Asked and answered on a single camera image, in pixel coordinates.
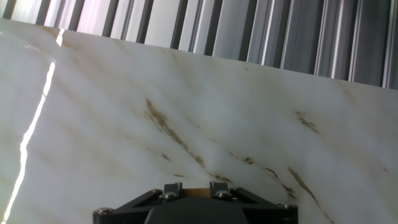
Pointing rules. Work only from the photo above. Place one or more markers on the white marble pattern mat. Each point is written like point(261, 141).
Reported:
point(124, 130)

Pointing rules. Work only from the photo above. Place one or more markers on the light wooden jenga block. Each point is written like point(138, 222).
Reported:
point(196, 193)

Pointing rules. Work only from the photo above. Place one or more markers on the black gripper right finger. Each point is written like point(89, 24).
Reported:
point(219, 189)

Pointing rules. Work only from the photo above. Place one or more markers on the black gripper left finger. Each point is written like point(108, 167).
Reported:
point(171, 190)

